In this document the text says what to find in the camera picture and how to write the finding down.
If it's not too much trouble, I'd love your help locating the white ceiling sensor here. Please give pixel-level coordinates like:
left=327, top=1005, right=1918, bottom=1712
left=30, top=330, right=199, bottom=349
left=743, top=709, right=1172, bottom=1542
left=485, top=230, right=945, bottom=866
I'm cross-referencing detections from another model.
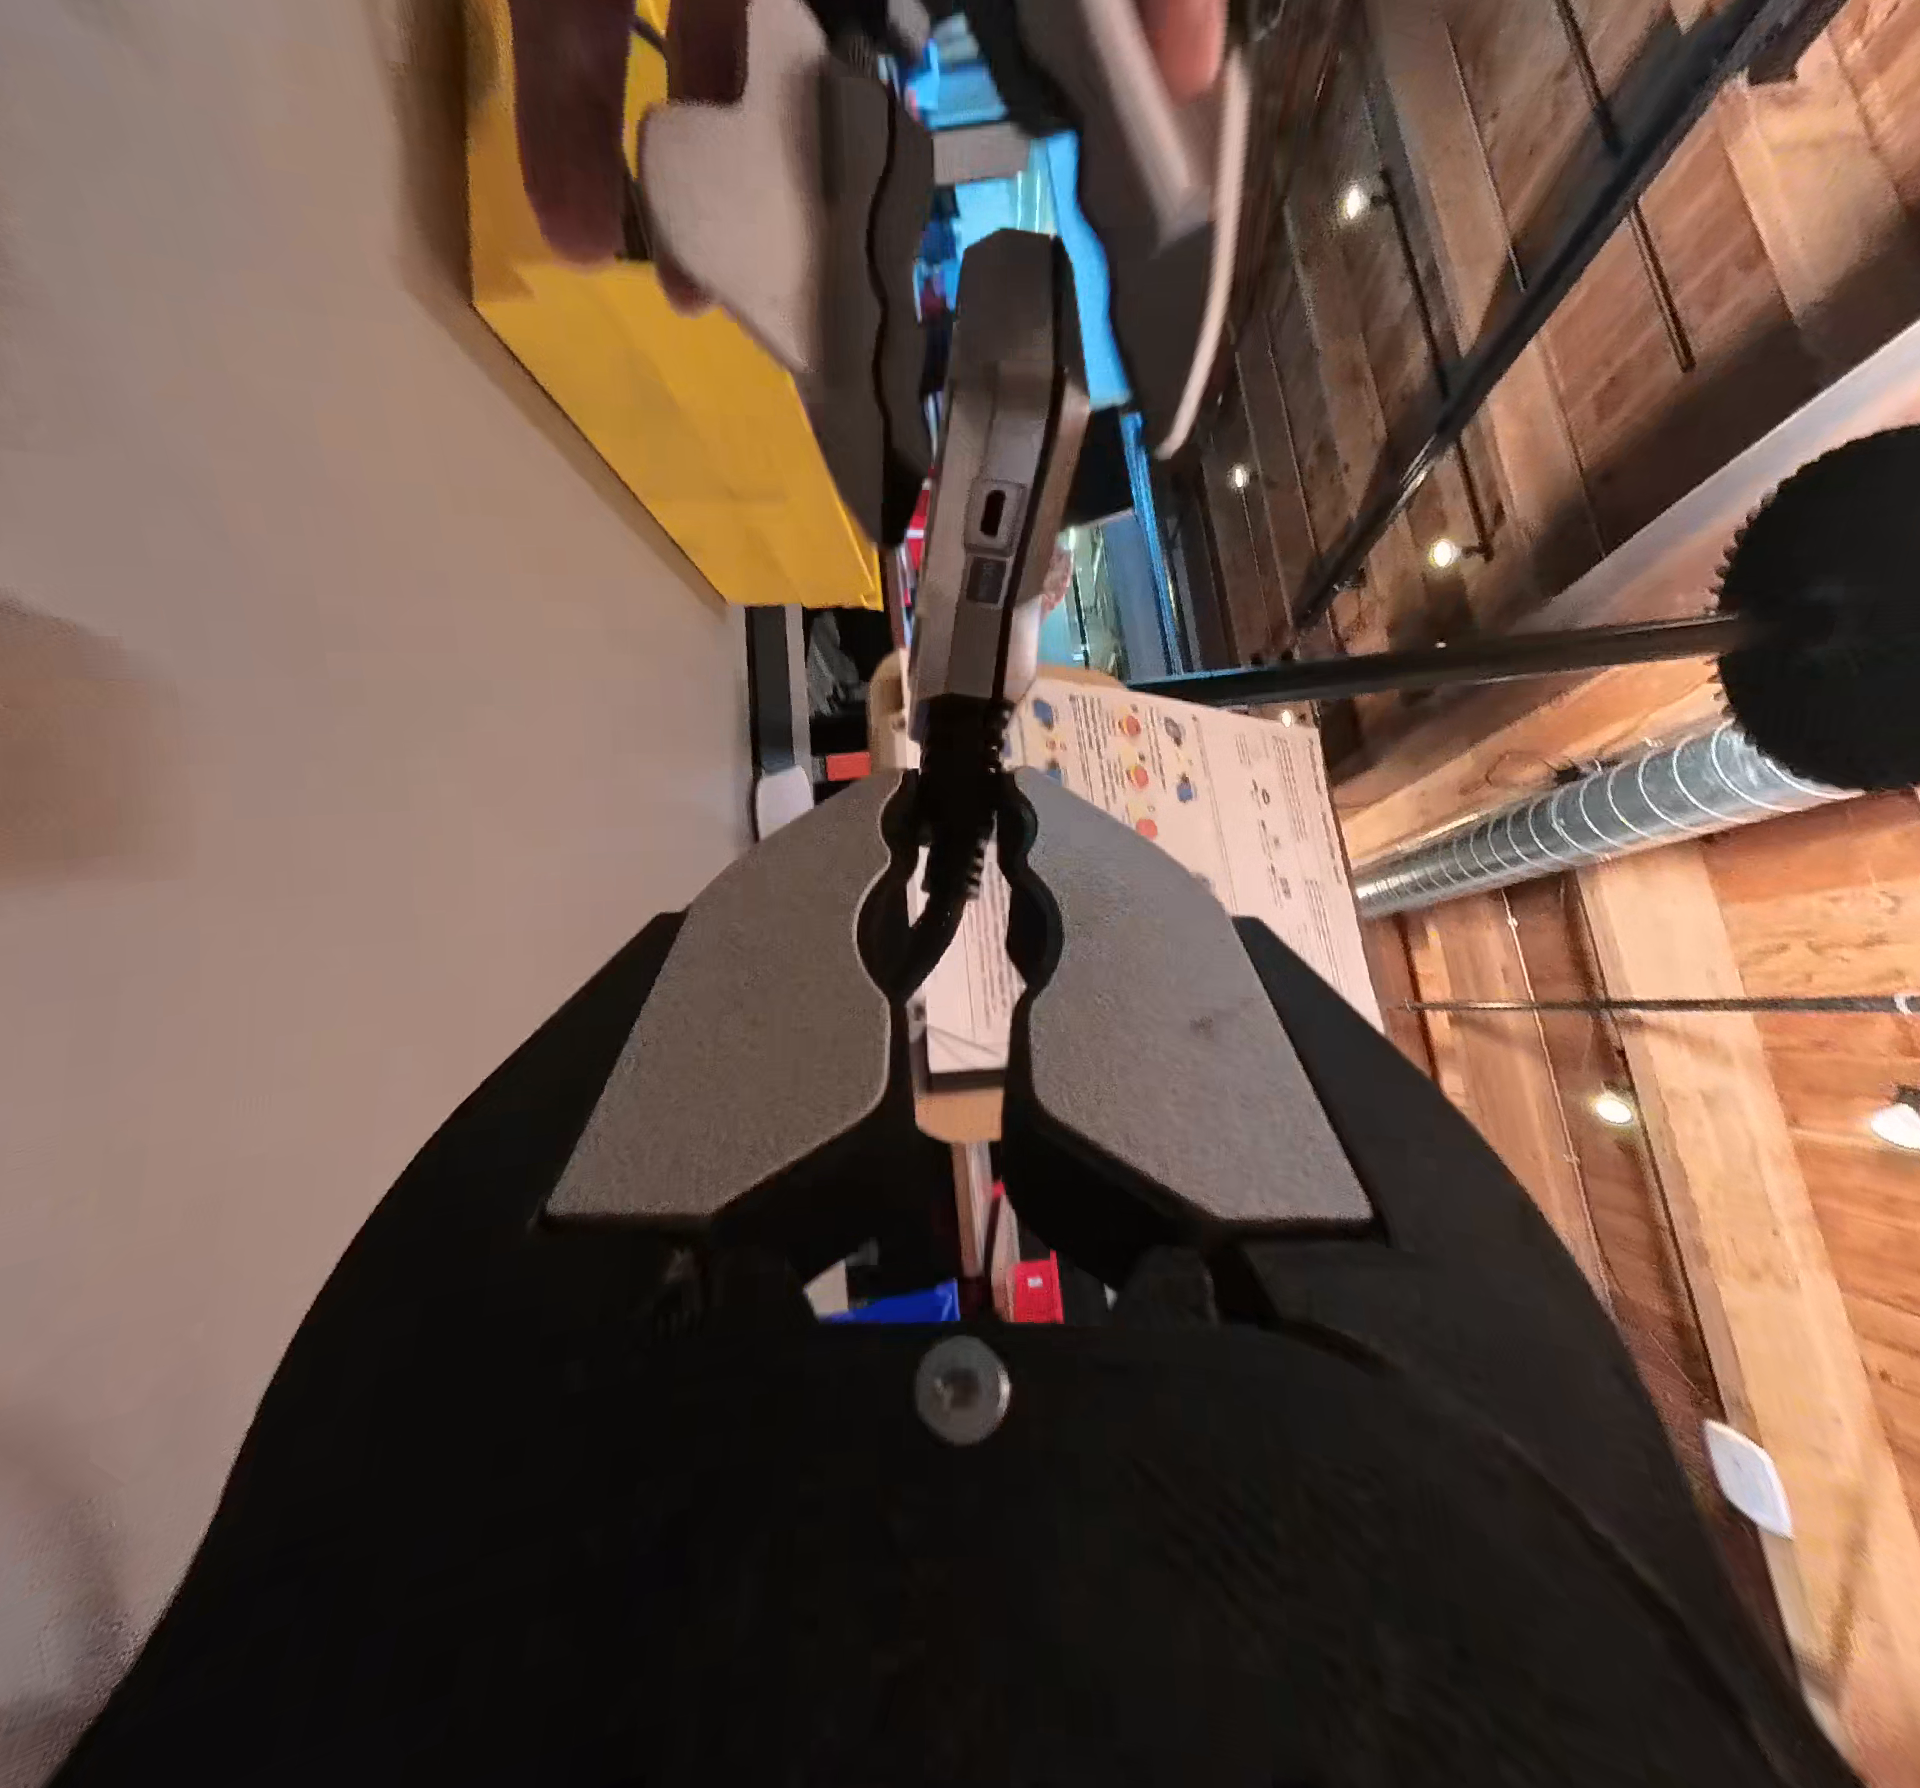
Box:
left=1702, top=1420, right=1795, bottom=1538

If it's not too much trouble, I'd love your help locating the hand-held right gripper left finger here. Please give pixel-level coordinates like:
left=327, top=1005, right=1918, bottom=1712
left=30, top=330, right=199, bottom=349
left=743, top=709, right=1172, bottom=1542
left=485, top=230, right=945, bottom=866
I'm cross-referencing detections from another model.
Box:
left=542, top=769, right=920, bottom=1278

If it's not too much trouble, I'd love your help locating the black flat panel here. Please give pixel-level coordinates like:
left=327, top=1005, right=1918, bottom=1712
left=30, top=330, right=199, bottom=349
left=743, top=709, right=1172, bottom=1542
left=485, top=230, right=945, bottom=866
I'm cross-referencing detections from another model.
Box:
left=745, top=603, right=814, bottom=783

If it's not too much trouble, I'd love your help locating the silver ventilation duct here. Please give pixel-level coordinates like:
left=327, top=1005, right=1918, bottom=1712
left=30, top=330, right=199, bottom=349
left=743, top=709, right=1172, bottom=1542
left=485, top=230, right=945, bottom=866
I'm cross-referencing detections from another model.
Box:
left=1349, top=721, right=1861, bottom=922

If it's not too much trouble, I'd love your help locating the person's left hand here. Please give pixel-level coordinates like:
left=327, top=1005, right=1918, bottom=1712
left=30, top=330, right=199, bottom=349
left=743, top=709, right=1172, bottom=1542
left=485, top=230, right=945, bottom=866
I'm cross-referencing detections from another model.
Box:
left=501, top=0, right=803, bottom=316

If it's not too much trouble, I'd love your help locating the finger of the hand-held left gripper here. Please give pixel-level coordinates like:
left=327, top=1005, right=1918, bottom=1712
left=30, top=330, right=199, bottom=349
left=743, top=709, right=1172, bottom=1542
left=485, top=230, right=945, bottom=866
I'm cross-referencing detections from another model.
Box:
left=639, top=0, right=898, bottom=545
left=882, top=117, right=949, bottom=487

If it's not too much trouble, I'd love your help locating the printed instruction sheet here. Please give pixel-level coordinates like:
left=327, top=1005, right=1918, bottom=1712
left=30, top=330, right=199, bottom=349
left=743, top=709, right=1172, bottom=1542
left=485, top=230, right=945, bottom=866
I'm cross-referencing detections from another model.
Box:
left=920, top=671, right=1383, bottom=1086

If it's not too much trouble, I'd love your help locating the grey desk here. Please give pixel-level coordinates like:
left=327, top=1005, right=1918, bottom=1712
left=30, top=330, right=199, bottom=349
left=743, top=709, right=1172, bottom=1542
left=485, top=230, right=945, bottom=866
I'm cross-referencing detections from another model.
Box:
left=0, top=0, right=750, bottom=1788

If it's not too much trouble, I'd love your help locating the grey black hub device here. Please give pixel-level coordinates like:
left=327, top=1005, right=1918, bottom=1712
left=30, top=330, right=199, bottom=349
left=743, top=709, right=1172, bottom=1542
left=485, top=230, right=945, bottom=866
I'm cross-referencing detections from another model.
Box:
left=898, top=230, right=1093, bottom=711

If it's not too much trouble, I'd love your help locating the black fuzzy ball on rod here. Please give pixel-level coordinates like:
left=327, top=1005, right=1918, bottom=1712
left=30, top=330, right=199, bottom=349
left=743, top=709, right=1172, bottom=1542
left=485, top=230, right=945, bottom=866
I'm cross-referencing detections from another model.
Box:
left=1126, top=428, right=1920, bottom=793

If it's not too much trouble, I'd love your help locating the yellow plastic bin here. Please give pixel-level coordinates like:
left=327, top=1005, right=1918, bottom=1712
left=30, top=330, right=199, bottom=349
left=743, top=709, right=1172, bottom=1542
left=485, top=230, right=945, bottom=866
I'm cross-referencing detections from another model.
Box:
left=459, top=0, right=888, bottom=613

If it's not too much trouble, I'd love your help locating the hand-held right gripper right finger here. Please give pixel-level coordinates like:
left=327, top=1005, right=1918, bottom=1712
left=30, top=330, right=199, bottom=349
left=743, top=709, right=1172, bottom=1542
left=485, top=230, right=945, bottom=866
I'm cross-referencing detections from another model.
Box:
left=997, top=769, right=1375, bottom=1285

